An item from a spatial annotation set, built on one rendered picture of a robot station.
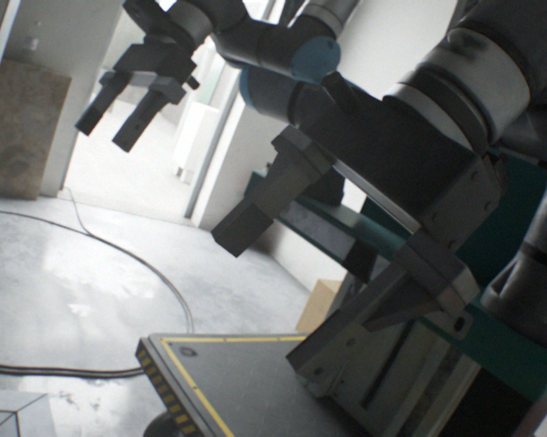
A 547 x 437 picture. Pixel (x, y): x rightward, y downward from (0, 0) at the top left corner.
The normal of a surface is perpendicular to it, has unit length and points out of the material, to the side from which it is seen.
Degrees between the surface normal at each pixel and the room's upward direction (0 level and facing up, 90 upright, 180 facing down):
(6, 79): 90
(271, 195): 98
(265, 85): 100
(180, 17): 68
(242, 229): 98
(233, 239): 98
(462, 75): 73
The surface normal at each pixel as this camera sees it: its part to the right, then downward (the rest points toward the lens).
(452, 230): 0.40, 0.49
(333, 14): 0.36, 0.08
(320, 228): -0.75, -0.15
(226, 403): 0.37, -0.91
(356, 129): -0.58, -0.52
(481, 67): -0.17, -0.07
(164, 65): 0.69, 0.29
